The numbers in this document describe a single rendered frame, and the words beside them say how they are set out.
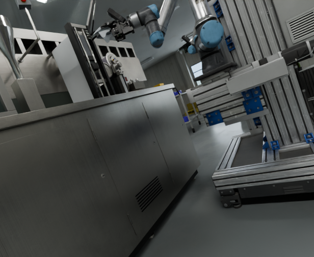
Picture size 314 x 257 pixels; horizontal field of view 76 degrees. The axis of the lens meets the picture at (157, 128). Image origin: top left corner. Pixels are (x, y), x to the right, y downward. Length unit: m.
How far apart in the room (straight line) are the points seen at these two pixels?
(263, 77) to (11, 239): 1.18
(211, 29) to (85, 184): 0.96
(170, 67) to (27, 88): 9.91
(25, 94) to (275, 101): 1.46
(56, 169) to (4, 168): 0.18
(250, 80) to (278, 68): 0.12
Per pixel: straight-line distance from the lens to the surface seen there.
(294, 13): 1.39
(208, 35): 1.13
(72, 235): 0.98
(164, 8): 1.34
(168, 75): 11.03
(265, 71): 1.09
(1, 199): 0.87
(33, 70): 1.78
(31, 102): 1.35
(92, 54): 1.51
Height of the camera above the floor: 0.72
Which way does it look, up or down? 5 degrees down
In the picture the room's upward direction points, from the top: 22 degrees counter-clockwise
